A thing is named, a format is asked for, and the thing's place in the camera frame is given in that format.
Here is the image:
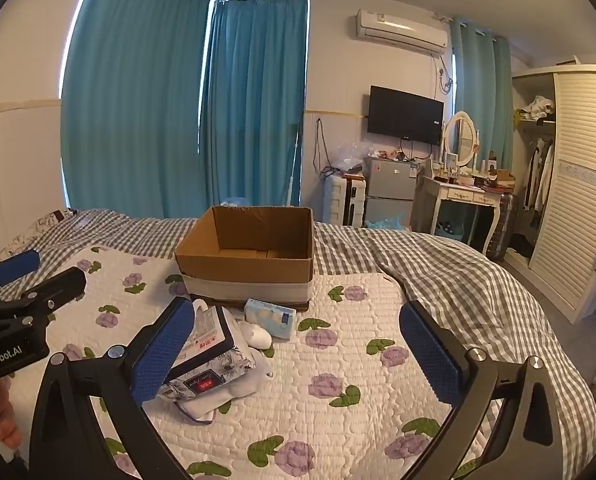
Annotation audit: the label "small white soft toy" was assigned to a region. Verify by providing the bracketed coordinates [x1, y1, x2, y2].
[238, 321, 273, 350]

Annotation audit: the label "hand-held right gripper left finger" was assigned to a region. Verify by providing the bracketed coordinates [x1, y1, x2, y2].
[30, 296, 196, 480]

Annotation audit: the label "light blue tissue packet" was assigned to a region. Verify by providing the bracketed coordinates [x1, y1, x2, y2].
[244, 298, 297, 339]

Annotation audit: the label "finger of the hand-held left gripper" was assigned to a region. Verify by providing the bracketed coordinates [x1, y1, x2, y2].
[0, 250, 41, 302]
[0, 266, 87, 336]

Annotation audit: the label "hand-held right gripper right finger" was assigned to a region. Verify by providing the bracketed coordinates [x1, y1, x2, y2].
[399, 301, 566, 480]

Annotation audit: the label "white dressing table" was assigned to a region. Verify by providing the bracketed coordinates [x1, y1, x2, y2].
[410, 172, 509, 256]

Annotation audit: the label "hanging clothes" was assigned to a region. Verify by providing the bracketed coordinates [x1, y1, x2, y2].
[523, 137, 556, 211]

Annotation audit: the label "dark suitcase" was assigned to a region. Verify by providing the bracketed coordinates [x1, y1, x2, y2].
[492, 192, 520, 261]

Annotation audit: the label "white oval mirror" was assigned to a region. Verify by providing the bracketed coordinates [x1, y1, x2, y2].
[443, 111, 479, 167]

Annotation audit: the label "black wall television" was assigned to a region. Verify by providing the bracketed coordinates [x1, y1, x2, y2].
[367, 85, 445, 147]

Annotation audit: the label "white pole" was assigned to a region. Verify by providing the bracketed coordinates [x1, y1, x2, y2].
[287, 120, 299, 207]

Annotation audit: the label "floral tissue pack red label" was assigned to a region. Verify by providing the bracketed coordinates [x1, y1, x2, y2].
[162, 345, 259, 403]

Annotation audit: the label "clear plastic bag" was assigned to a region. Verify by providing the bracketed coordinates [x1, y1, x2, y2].
[335, 141, 373, 171]

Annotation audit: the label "wide teal curtain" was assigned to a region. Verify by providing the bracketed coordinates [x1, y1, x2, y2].
[60, 0, 213, 221]

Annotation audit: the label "grey checkered bedsheet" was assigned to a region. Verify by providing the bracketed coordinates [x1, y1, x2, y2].
[8, 207, 596, 480]

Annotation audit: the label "blue plastic bag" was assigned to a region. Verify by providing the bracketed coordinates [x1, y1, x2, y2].
[365, 212, 409, 231]

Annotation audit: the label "silver small fridge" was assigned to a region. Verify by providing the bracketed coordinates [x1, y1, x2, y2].
[363, 156, 421, 231]

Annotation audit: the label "white tissue pack dark border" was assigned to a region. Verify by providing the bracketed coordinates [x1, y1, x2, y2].
[178, 300, 239, 377]

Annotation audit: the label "white louvred wardrobe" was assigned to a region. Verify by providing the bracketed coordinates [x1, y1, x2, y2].
[508, 64, 596, 326]

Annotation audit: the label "narrow teal curtain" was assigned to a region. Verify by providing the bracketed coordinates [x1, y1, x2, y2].
[450, 17, 514, 166]

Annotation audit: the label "brown cardboard box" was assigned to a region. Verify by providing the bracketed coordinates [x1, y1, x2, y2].
[174, 205, 316, 313]

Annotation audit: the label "white air conditioner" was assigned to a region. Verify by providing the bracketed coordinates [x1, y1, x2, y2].
[355, 8, 450, 55]

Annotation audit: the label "white suitcase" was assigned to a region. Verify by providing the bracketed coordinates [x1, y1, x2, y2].
[323, 175, 367, 227]

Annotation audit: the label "black wall cable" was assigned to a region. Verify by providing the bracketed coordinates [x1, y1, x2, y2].
[313, 117, 335, 173]

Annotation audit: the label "folded clothes pile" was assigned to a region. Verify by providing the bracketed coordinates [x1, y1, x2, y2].
[515, 95, 556, 122]

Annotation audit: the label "white quilted flower mat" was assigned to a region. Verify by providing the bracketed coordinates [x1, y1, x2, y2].
[0, 245, 504, 480]

